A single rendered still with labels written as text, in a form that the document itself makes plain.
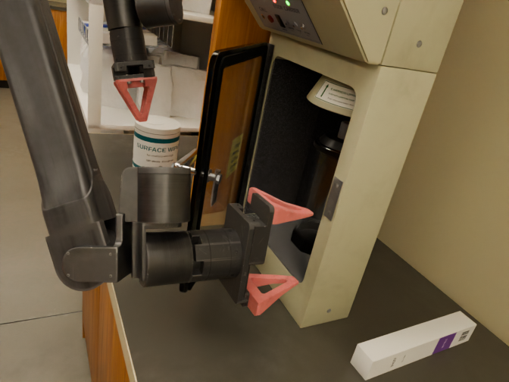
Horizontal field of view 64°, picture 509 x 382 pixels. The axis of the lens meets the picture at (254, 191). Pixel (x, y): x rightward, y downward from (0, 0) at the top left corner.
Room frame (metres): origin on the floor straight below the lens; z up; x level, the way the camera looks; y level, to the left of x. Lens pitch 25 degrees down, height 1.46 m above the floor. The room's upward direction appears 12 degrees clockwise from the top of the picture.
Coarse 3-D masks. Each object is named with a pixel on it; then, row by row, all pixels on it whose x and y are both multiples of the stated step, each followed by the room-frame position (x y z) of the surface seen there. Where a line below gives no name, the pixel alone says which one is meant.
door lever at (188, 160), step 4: (192, 152) 0.64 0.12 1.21; (196, 152) 0.65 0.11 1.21; (184, 156) 0.62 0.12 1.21; (188, 156) 0.62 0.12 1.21; (192, 156) 0.63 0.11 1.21; (196, 156) 0.64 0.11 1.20; (180, 160) 0.60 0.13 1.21; (184, 160) 0.60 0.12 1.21; (188, 160) 0.61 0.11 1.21; (192, 160) 0.63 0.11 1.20; (172, 164) 0.59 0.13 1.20; (176, 164) 0.58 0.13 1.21; (180, 164) 0.58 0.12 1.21; (184, 164) 0.59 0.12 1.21; (188, 164) 0.61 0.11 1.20; (192, 168) 0.58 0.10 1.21; (192, 172) 0.58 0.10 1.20
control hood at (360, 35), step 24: (312, 0) 0.59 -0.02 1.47; (336, 0) 0.54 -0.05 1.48; (360, 0) 0.55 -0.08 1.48; (384, 0) 0.56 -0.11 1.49; (336, 24) 0.57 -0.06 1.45; (360, 24) 0.55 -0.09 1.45; (384, 24) 0.57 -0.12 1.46; (336, 48) 0.61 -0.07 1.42; (360, 48) 0.56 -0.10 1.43; (384, 48) 0.58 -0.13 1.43
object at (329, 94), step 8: (320, 80) 0.74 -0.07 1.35; (328, 80) 0.71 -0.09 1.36; (336, 80) 0.70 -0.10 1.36; (312, 88) 0.76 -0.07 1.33; (320, 88) 0.72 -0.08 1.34; (328, 88) 0.70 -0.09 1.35; (336, 88) 0.69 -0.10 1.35; (344, 88) 0.69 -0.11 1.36; (352, 88) 0.68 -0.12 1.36; (312, 96) 0.72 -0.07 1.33; (320, 96) 0.70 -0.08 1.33; (328, 96) 0.69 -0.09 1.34; (336, 96) 0.68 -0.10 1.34; (344, 96) 0.68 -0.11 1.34; (352, 96) 0.68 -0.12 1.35; (320, 104) 0.69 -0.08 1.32; (328, 104) 0.68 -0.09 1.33; (336, 104) 0.68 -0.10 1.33; (344, 104) 0.67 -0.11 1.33; (352, 104) 0.67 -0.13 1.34; (336, 112) 0.67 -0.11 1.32; (344, 112) 0.67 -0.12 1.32
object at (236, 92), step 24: (240, 72) 0.67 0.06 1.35; (240, 96) 0.70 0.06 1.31; (216, 120) 0.58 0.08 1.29; (240, 120) 0.72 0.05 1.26; (216, 144) 0.60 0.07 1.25; (240, 144) 0.76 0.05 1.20; (216, 168) 0.62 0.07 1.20; (240, 168) 0.80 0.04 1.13; (192, 192) 0.54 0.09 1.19; (192, 216) 0.54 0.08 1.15; (216, 216) 0.67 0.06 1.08
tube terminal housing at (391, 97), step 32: (416, 0) 0.59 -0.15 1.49; (448, 0) 0.62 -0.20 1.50; (416, 32) 0.60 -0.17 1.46; (448, 32) 0.63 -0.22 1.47; (320, 64) 0.69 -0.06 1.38; (352, 64) 0.63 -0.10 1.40; (384, 64) 0.58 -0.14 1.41; (416, 64) 0.61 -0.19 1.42; (384, 96) 0.59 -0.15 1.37; (416, 96) 0.62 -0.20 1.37; (352, 128) 0.59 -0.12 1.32; (384, 128) 0.60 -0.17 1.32; (416, 128) 0.63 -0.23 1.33; (352, 160) 0.58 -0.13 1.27; (384, 160) 0.61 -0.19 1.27; (352, 192) 0.59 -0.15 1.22; (384, 192) 0.62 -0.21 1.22; (320, 224) 0.60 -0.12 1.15; (352, 224) 0.60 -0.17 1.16; (320, 256) 0.58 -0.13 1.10; (352, 256) 0.61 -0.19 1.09; (320, 288) 0.59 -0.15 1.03; (352, 288) 0.63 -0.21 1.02; (320, 320) 0.60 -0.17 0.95
